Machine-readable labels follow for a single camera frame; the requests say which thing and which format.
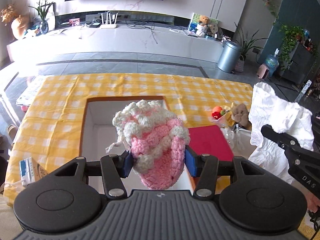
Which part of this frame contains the orange crochet toy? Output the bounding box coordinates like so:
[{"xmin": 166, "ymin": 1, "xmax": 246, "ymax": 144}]
[{"xmin": 212, "ymin": 106, "xmax": 225, "ymax": 120}]

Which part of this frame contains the pink small heater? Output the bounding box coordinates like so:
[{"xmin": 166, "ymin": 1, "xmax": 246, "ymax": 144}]
[{"xmin": 257, "ymin": 63, "xmax": 269, "ymax": 80}]

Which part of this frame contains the pink white crochet pouch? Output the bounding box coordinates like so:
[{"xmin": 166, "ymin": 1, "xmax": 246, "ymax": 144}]
[{"xmin": 106, "ymin": 100, "xmax": 190, "ymax": 190}]

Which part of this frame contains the teddy bear toy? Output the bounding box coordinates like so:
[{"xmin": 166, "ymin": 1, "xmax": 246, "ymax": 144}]
[{"xmin": 196, "ymin": 15, "xmax": 210, "ymax": 37}]

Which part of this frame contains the white orange cardboard box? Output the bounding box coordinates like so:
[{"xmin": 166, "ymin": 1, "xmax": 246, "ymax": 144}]
[{"xmin": 80, "ymin": 96, "xmax": 195, "ymax": 196}]

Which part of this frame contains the wicker basket bag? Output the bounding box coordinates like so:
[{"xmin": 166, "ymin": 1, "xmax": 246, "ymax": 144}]
[{"xmin": 234, "ymin": 55, "xmax": 245, "ymax": 73}]

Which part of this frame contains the white wifi router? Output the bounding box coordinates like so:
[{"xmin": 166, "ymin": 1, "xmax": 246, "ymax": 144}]
[{"xmin": 100, "ymin": 11, "xmax": 118, "ymax": 29}]

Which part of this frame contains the hanging vine plant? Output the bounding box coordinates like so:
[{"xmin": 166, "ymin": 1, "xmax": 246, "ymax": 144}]
[{"xmin": 258, "ymin": 0, "xmax": 319, "ymax": 64}]

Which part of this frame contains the red box lid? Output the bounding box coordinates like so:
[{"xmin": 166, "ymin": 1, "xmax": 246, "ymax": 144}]
[{"xmin": 189, "ymin": 125, "xmax": 234, "ymax": 161}]

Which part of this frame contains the dark grey cabinet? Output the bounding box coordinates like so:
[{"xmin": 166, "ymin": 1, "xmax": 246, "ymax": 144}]
[{"xmin": 281, "ymin": 42, "xmax": 316, "ymax": 86}]

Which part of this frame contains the plant in blue vase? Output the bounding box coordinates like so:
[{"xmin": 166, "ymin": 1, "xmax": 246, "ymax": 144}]
[{"xmin": 29, "ymin": 0, "xmax": 54, "ymax": 35}]

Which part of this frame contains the person's right hand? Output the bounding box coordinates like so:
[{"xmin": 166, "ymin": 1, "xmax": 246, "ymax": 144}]
[{"xmin": 304, "ymin": 191, "xmax": 320, "ymax": 213}]

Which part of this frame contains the blue water jug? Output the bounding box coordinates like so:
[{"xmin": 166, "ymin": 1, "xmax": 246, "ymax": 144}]
[{"xmin": 264, "ymin": 48, "xmax": 279, "ymax": 77}]

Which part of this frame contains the orange ceramic vase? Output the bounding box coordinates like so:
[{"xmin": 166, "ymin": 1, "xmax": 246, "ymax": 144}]
[{"xmin": 11, "ymin": 15, "xmax": 29, "ymax": 40}]

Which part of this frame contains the potted green leafy plant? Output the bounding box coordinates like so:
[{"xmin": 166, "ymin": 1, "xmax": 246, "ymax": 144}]
[{"xmin": 233, "ymin": 23, "xmax": 267, "ymax": 62}]

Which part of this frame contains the white cloth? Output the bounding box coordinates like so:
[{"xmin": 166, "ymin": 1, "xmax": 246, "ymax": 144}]
[{"xmin": 248, "ymin": 82, "xmax": 314, "ymax": 184}]

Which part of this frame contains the small carton blue white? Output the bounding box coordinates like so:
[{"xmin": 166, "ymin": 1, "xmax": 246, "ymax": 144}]
[{"xmin": 19, "ymin": 157, "xmax": 48, "ymax": 187}]

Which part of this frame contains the white tv cabinet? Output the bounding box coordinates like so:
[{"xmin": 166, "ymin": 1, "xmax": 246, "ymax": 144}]
[{"xmin": 7, "ymin": 24, "xmax": 223, "ymax": 62}]

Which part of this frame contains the silver metal trash can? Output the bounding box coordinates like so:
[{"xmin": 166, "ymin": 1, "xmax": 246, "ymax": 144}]
[{"xmin": 217, "ymin": 41, "xmax": 242, "ymax": 73}]

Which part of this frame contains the yellow checkered tablecloth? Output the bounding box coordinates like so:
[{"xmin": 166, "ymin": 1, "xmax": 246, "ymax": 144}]
[{"xmin": 4, "ymin": 73, "xmax": 253, "ymax": 205}]

